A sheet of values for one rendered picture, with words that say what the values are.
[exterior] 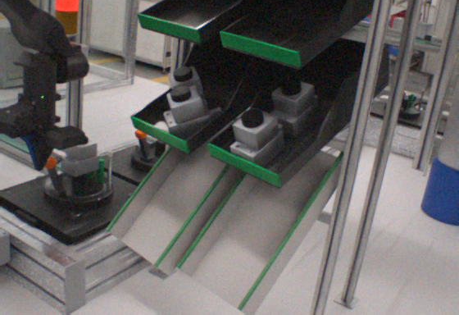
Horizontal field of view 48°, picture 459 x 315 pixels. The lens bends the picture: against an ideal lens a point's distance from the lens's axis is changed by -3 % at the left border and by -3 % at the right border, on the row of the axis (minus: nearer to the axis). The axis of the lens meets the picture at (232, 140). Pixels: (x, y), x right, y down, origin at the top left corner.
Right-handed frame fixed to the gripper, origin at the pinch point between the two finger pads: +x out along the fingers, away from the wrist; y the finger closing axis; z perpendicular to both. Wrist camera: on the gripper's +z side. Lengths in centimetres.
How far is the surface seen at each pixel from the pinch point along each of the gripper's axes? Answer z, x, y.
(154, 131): -1.4, -11.3, 25.8
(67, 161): -6.8, 3.4, -0.1
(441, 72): -118, -12, 43
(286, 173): -1.8, -12.0, 48.1
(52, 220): 0.6, 11.8, 4.7
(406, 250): -60, 22, 56
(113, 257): -3.6, 16.2, 16.6
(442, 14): -737, -1, -86
